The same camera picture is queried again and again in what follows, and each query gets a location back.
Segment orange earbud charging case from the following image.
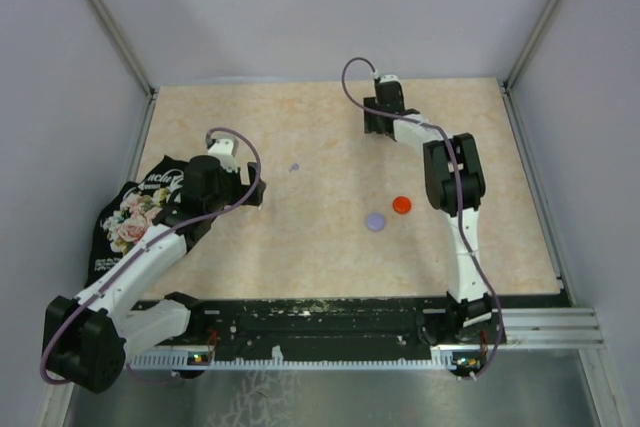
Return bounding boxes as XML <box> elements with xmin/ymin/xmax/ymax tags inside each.
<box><xmin>392</xmin><ymin>196</ymin><xmax>412</xmax><ymax>215</ymax></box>

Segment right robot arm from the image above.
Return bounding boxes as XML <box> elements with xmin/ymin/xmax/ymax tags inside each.
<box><xmin>363</xmin><ymin>75</ymin><xmax>493</xmax><ymax>343</ymax></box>

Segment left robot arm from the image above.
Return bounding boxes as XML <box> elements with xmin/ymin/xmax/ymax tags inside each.
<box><xmin>39</xmin><ymin>155</ymin><xmax>266</xmax><ymax>393</ymax></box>

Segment black floral printed cloth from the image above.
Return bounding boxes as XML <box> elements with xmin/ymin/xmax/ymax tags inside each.
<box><xmin>85</xmin><ymin>156</ymin><xmax>190</xmax><ymax>286</ymax></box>

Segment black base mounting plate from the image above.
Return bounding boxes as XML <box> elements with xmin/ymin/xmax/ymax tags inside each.
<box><xmin>149</xmin><ymin>296</ymin><xmax>506</xmax><ymax>363</ymax></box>

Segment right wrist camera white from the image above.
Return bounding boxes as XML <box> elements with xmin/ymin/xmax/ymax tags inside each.
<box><xmin>372</xmin><ymin>72</ymin><xmax>399</xmax><ymax>84</ymax></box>

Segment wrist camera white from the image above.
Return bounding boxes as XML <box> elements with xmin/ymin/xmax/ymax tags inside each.
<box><xmin>207</xmin><ymin>137</ymin><xmax>239</xmax><ymax>173</ymax></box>
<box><xmin>372</xmin><ymin>72</ymin><xmax>399</xmax><ymax>84</ymax></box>

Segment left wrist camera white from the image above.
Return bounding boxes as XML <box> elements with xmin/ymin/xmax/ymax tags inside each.
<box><xmin>207</xmin><ymin>137</ymin><xmax>239</xmax><ymax>173</ymax></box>

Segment aluminium frame corner post left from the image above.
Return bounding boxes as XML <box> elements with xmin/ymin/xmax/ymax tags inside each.
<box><xmin>53</xmin><ymin>0</ymin><xmax>160</xmax><ymax>103</ymax></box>

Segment aluminium frame corner post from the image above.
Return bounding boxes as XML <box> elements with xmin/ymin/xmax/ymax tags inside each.
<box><xmin>499</xmin><ymin>0</ymin><xmax>591</xmax><ymax>94</ymax></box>
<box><xmin>53</xmin><ymin>0</ymin><xmax>160</xmax><ymax>103</ymax></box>

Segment aluminium frame corner post right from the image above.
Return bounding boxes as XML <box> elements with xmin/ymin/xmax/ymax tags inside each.
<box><xmin>499</xmin><ymin>0</ymin><xmax>591</xmax><ymax>94</ymax></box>

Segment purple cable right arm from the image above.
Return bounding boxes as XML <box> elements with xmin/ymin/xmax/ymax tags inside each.
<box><xmin>341</xmin><ymin>57</ymin><xmax>504</xmax><ymax>381</ymax></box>

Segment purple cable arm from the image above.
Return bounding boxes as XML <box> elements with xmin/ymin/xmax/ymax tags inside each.
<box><xmin>341</xmin><ymin>57</ymin><xmax>504</xmax><ymax>381</ymax></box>
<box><xmin>39</xmin><ymin>127</ymin><xmax>263</xmax><ymax>386</ymax></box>

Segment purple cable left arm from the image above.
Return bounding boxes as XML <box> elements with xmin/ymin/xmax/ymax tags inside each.
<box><xmin>39</xmin><ymin>127</ymin><xmax>263</xmax><ymax>386</ymax></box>

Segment white slotted cable duct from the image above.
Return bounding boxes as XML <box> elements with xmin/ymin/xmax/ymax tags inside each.
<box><xmin>129</xmin><ymin>347</ymin><xmax>469</xmax><ymax>371</ymax></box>

